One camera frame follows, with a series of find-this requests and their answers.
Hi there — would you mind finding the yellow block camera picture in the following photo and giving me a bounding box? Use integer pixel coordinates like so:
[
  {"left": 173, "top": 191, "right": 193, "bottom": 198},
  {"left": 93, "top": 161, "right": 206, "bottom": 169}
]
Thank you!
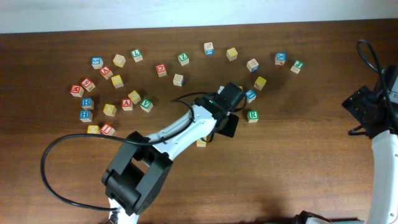
[{"left": 196, "top": 137, "right": 207, "bottom": 147}]

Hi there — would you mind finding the yellow block under arm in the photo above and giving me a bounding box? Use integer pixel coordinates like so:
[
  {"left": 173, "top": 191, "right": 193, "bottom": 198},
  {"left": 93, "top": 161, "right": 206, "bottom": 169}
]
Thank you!
[{"left": 103, "top": 104, "right": 117, "bottom": 116}]

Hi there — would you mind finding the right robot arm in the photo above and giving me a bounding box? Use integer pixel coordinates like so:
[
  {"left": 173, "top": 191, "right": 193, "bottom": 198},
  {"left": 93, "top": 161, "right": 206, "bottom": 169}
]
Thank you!
[{"left": 342, "top": 65, "right": 397, "bottom": 223}]

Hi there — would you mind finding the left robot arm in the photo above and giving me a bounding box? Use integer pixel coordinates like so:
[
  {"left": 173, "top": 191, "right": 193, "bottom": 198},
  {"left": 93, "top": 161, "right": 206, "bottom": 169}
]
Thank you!
[{"left": 101, "top": 83, "right": 244, "bottom": 223}]

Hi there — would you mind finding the green R block near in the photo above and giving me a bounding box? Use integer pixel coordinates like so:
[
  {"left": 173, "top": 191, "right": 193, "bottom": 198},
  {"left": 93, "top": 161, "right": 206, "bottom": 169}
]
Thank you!
[{"left": 247, "top": 111, "right": 259, "bottom": 123}]

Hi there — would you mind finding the blue I leaf block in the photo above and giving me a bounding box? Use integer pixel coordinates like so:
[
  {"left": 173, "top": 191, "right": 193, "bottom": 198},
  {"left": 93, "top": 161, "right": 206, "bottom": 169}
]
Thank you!
[{"left": 245, "top": 90, "right": 257, "bottom": 103}]

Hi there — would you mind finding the yellow block tilted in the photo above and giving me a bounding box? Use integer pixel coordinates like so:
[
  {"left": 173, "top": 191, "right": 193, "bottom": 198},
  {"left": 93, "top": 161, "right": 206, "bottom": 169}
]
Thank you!
[{"left": 254, "top": 77, "right": 267, "bottom": 90}]

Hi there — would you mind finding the blue D block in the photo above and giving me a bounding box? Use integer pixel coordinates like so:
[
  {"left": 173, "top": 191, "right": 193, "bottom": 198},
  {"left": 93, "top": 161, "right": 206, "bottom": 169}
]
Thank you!
[{"left": 246, "top": 58, "right": 259, "bottom": 72}]

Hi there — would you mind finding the blue P side block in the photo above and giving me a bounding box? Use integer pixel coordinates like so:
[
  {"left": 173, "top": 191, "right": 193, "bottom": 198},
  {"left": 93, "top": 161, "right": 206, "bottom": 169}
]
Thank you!
[{"left": 173, "top": 74, "right": 184, "bottom": 86}]

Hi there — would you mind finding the yellow block far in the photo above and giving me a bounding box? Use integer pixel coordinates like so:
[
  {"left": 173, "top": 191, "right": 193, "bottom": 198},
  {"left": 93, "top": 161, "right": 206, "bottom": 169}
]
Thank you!
[{"left": 226, "top": 47, "right": 238, "bottom": 61}]

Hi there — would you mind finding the green Z block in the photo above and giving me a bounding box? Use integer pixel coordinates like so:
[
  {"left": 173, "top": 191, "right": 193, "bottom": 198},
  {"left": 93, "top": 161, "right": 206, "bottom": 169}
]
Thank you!
[{"left": 178, "top": 53, "right": 189, "bottom": 66}]

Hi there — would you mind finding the blue block far centre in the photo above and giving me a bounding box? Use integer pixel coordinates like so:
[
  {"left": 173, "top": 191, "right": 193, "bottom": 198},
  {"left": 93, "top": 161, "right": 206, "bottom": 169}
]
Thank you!
[{"left": 204, "top": 42, "right": 214, "bottom": 55}]

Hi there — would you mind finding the green V block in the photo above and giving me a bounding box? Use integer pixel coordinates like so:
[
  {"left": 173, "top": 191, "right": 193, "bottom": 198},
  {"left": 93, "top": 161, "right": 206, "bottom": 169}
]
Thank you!
[{"left": 140, "top": 98, "right": 153, "bottom": 113}]

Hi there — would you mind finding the blue X block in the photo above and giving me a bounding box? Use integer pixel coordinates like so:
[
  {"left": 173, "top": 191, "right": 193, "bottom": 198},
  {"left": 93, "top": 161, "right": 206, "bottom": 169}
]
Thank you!
[{"left": 274, "top": 52, "right": 287, "bottom": 65}]

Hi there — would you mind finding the green J block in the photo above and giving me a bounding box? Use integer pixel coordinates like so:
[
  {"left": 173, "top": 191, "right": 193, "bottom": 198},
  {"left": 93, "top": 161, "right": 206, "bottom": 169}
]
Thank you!
[{"left": 290, "top": 60, "right": 304, "bottom": 74}]

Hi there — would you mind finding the red Q block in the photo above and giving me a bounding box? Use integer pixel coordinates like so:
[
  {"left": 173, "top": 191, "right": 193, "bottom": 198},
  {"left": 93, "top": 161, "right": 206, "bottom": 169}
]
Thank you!
[{"left": 156, "top": 64, "right": 167, "bottom": 77}]

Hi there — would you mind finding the yellow block by gripper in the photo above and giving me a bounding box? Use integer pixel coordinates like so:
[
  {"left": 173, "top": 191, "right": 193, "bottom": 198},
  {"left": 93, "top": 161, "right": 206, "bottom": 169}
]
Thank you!
[{"left": 128, "top": 90, "right": 141, "bottom": 105}]

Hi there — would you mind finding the red A block lower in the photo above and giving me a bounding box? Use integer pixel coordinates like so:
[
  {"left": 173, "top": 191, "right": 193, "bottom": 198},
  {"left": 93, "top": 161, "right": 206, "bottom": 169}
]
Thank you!
[{"left": 121, "top": 98, "right": 133, "bottom": 111}]

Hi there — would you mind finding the red a block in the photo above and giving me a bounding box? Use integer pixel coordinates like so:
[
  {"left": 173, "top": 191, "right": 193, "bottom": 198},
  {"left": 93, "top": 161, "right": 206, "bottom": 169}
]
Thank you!
[
  {"left": 121, "top": 98, "right": 133, "bottom": 111},
  {"left": 99, "top": 66, "right": 113, "bottom": 80}
]

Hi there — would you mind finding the green L block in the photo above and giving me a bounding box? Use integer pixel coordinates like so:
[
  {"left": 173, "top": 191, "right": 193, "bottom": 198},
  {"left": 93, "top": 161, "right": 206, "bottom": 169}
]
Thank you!
[{"left": 131, "top": 49, "right": 143, "bottom": 62}]

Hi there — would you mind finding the red I block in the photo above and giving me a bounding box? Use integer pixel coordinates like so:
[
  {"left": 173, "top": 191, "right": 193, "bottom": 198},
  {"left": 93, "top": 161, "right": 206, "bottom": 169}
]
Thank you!
[{"left": 100, "top": 123, "right": 116, "bottom": 136}]

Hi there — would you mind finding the plain wooden yellow block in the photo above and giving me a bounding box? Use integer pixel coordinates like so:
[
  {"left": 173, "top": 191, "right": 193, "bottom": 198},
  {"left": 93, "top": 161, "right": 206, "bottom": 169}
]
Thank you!
[{"left": 113, "top": 54, "right": 126, "bottom": 68}]

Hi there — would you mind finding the yellow block lower left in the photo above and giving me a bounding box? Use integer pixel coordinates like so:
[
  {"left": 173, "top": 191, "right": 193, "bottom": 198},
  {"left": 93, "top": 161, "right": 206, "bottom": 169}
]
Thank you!
[{"left": 87, "top": 125, "right": 101, "bottom": 134}]

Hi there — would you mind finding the blue H block upper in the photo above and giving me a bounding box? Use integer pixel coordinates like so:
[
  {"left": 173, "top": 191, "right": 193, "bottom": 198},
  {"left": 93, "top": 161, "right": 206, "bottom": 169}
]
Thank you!
[{"left": 81, "top": 98, "right": 94, "bottom": 110}]

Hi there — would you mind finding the blue h block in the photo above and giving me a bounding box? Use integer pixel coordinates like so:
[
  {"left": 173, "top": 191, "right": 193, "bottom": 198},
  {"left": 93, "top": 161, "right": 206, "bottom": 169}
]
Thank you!
[
  {"left": 79, "top": 110, "right": 93, "bottom": 122},
  {"left": 81, "top": 98, "right": 94, "bottom": 110}
]

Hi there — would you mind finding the blue H block lower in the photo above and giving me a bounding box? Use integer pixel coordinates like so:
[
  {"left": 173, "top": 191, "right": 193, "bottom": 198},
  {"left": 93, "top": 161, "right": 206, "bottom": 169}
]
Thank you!
[{"left": 79, "top": 110, "right": 93, "bottom": 122}]

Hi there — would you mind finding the blue S block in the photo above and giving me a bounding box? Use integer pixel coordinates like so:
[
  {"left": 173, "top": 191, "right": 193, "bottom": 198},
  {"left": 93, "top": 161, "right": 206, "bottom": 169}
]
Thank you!
[{"left": 91, "top": 57, "right": 103, "bottom": 70}]

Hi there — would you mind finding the red 9 block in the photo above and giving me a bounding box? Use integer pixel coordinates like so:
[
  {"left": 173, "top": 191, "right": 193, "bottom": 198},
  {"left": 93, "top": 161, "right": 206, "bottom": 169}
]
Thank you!
[{"left": 81, "top": 78, "right": 95, "bottom": 92}]

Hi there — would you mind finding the red M block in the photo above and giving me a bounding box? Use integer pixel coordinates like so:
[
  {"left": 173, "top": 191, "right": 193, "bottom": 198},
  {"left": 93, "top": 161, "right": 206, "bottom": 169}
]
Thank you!
[{"left": 70, "top": 85, "right": 84, "bottom": 98}]

